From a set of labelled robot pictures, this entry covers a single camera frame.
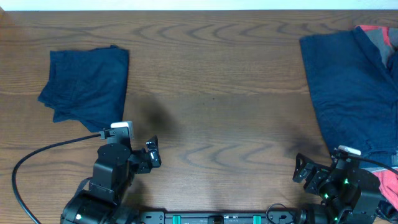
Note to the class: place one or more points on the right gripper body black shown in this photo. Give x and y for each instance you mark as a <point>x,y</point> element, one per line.
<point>325,173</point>

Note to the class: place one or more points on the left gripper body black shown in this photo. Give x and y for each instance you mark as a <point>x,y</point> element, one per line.
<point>138,161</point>

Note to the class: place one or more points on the dark navy shorts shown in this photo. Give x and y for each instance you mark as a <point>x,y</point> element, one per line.
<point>88,86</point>

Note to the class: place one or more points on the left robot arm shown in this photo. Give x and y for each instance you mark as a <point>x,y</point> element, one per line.
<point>98,199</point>

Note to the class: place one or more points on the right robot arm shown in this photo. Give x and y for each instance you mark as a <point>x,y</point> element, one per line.
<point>349,193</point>

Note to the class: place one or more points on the black garment under pile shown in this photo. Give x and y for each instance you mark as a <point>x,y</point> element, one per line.
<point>387,211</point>

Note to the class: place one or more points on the navy shorts on pile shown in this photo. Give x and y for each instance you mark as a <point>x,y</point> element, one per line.
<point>346,88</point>

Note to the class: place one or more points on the red grey garment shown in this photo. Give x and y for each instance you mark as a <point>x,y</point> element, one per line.
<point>383,149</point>

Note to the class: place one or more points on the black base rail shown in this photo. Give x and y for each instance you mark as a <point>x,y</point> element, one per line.
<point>279,215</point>

